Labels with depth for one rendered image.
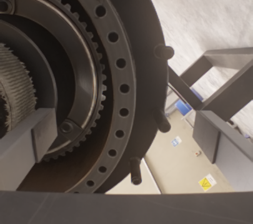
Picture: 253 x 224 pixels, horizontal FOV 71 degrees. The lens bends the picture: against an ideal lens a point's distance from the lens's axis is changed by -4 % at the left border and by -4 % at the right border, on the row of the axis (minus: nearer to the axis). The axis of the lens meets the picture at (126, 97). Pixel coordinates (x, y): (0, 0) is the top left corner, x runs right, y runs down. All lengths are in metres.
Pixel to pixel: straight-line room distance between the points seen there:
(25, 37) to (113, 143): 0.17
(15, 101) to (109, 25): 0.13
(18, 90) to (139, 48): 0.17
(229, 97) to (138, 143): 1.09
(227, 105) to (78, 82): 1.16
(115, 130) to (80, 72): 0.12
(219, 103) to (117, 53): 1.16
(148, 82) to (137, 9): 0.10
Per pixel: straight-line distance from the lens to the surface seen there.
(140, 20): 0.28
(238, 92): 1.37
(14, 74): 0.23
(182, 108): 6.50
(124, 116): 0.23
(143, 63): 0.28
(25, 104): 0.24
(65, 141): 0.36
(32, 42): 0.26
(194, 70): 2.36
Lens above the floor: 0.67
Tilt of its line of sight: 11 degrees up
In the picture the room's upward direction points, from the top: 133 degrees counter-clockwise
